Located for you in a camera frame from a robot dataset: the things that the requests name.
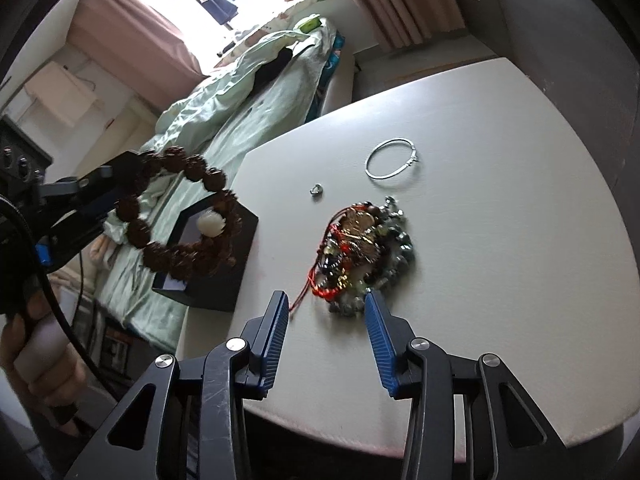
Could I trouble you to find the person's left hand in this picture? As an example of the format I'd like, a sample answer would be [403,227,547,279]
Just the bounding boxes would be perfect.
[0,294,94,427]

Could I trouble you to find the pink curtain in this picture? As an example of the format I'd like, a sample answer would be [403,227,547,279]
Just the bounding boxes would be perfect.
[67,0,211,111]
[325,0,468,53]

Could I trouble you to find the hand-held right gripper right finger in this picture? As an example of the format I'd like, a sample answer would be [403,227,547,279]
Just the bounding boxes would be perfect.
[364,291,568,480]

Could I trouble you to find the pink pillow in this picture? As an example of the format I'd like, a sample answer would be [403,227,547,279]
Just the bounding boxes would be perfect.
[90,235,118,273]

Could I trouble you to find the white bed frame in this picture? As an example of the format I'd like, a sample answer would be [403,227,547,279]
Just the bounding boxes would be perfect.
[320,52,359,117]

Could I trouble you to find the pile of beaded bracelets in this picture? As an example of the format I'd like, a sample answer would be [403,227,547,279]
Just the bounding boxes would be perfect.
[289,197,416,317]

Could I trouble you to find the black jewelry box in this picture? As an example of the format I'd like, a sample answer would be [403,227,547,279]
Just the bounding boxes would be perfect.
[151,200,260,313]

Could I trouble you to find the brown bead bracelet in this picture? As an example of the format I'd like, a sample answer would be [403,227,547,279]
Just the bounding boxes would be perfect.
[106,145,246,278]

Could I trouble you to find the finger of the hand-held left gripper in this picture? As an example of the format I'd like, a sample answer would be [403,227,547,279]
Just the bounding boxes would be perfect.
[36,207,121,272]
[39,150,153,212]

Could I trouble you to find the beige cloth cover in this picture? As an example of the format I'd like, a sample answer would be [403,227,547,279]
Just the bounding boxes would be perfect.
[25,60,99,129]

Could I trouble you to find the silver bangle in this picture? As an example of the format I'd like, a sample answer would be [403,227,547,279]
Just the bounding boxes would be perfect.
[365,137,421,180]

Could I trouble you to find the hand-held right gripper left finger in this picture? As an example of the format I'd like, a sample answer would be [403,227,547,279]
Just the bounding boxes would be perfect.
[65,290,291,480]

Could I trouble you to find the black garment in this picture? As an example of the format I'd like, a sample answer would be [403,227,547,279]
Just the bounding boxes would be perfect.
[252,45,297,92]

